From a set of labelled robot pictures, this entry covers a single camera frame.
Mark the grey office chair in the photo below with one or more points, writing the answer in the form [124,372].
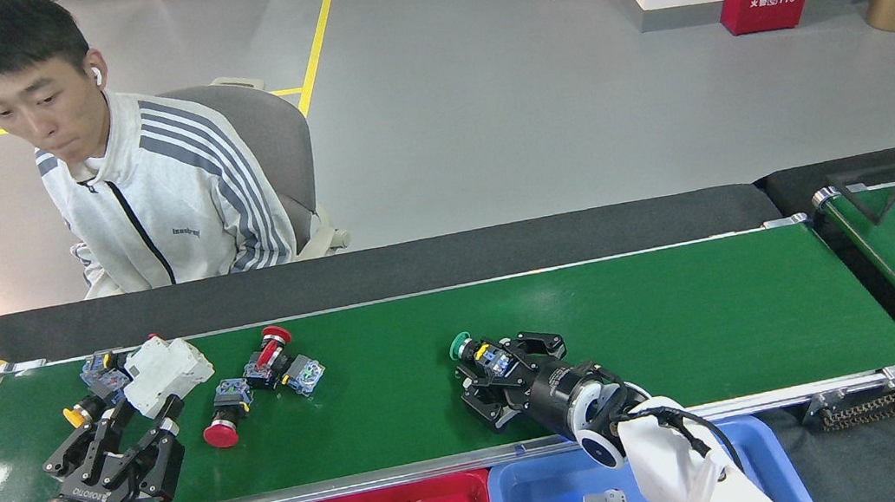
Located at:
[265,136]

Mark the person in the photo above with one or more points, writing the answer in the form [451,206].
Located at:
[169,202]

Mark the yellow push button switch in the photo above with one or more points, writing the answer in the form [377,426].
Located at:
[76,415]

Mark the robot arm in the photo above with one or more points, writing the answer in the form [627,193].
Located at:
[690,479]

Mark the red push button switch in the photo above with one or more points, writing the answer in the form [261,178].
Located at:
[305,376]
[276,334]
[221,433]

